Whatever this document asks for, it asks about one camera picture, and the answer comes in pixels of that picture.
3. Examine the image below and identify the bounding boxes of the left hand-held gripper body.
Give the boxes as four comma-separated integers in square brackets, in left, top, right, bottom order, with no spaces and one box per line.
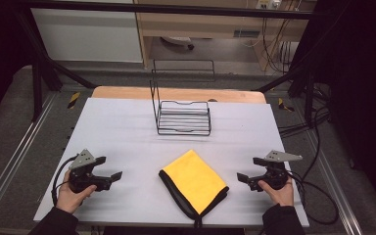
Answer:
[68,149,113,194]

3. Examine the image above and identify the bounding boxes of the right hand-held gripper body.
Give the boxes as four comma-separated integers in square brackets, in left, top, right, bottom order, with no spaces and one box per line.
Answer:
[247,150,304,192]

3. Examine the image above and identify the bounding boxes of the person's right hand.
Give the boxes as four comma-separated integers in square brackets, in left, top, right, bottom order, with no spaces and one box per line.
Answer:
[258,178,296,208]

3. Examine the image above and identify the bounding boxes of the person's left hand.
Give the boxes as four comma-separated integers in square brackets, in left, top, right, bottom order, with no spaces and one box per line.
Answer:
[55,169,98,215]

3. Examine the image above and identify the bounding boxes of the white table cover board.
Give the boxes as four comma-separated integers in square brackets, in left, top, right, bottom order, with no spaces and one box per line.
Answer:
[33,97,310,228]

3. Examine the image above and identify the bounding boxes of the yellow cloth with black edge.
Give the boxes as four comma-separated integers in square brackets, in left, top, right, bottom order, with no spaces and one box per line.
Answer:
[158,149,230,229]

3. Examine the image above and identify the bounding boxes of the yellow black tape strip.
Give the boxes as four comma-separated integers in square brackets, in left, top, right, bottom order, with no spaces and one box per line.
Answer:
[67,91,81,110]
[277,97,296,113]

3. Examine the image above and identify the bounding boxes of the white cabinet panel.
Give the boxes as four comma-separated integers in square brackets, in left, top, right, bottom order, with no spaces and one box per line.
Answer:
[30,7,144,64]

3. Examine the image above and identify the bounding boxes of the office chair base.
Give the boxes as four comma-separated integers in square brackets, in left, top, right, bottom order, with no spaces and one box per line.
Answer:
[161,35,196,51]

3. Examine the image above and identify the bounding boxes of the light wooden desk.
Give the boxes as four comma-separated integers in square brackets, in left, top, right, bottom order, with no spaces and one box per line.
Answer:
[133,0,318,71]

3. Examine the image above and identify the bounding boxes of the white power strip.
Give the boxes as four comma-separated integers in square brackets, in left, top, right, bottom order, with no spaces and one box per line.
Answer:
[255,0,282,11]

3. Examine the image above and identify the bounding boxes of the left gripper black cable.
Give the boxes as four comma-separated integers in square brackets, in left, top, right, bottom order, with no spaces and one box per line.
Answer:
[51,155,79,208]

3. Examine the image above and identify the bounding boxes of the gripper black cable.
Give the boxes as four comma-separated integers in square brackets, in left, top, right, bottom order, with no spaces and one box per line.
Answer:
[286,170,340,226]
[51,155,79,208]

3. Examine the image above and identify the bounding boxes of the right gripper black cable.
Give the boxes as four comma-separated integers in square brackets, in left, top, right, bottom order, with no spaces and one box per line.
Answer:
[286,170,340,226]

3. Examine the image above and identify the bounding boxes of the black floor cables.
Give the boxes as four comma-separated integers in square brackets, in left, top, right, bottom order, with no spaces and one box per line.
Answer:
[277,82,331,140]

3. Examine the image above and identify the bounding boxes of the aluminium floor rail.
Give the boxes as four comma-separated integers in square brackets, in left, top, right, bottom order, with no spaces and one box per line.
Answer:
[305,128,364,235]
[0,93,59,223]

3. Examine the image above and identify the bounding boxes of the black wire rack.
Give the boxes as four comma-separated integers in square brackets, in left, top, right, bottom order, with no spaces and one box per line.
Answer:
[149,59,216,137]

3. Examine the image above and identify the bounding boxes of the bundle of hanging cables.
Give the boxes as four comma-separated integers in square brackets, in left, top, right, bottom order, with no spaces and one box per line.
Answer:
[259,16,297,74]

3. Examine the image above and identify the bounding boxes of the black metal frame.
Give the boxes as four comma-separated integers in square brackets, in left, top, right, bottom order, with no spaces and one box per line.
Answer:
[12,0,327,123]

